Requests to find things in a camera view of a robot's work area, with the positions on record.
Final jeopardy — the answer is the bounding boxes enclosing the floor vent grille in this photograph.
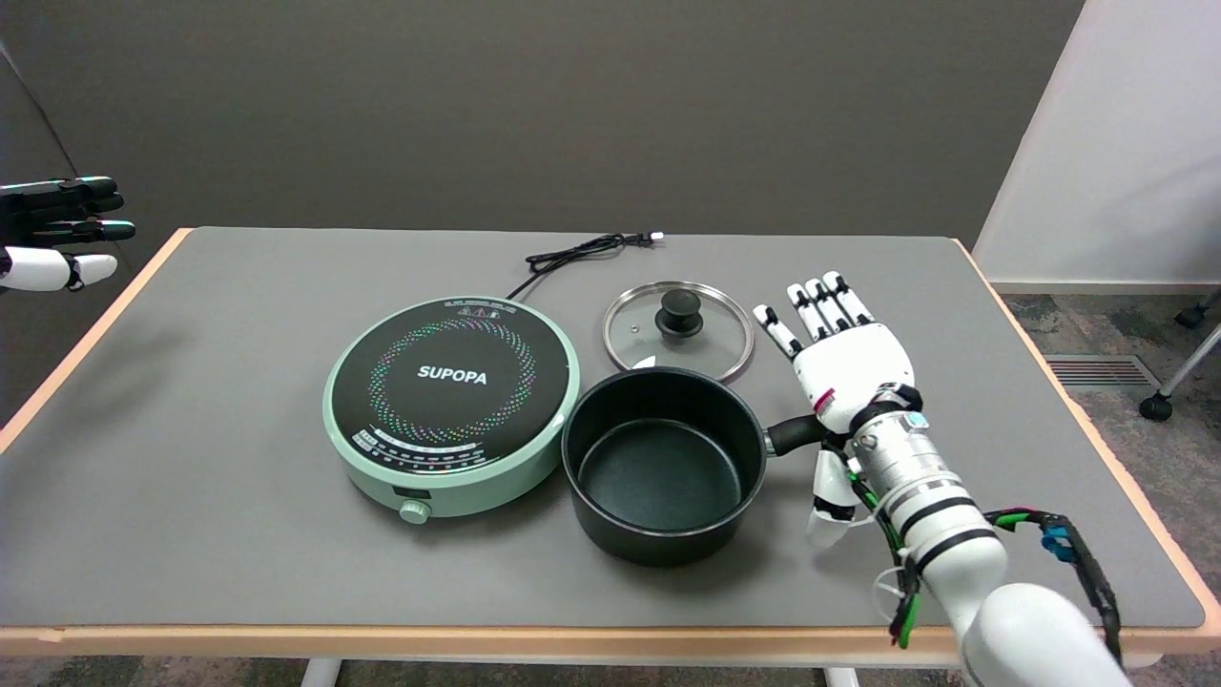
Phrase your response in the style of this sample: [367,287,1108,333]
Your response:
[1043,355,1160,389]

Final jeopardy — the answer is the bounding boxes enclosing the glass lid with black knob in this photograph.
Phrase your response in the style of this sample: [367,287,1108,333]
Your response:
[603,281,755,385]

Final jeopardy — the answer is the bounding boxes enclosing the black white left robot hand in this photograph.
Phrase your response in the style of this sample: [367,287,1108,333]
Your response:
[0,177,136,293]

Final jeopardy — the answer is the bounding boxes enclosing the black sleeved cable loop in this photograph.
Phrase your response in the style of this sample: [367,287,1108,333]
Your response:
[987,509,1125,664]

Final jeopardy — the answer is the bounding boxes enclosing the grey table mat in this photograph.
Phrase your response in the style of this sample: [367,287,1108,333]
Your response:
[0,227,1208,629]

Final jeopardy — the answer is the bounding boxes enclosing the green black wire bundle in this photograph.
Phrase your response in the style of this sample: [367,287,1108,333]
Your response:
[839,456,921,650]

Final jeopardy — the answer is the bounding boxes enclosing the black pot with handle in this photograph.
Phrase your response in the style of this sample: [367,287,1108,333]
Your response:
[561,367,829,569]

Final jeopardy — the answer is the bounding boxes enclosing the grey leg with caster wheel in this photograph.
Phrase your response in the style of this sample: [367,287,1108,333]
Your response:
[1140,324,1221,423]

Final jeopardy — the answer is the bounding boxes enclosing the black power cord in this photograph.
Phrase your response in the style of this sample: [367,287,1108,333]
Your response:
[506,232,665,302]

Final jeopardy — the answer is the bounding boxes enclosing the green SUPOPA induction cooker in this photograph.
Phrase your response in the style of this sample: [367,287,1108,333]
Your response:
[322,296,581,526]

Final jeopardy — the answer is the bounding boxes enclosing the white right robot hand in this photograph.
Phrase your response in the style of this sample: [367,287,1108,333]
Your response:
[754,271,922,550]

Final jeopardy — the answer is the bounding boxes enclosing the black caster wheel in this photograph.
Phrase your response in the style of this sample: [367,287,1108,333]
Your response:
[1175,291,1221,330]

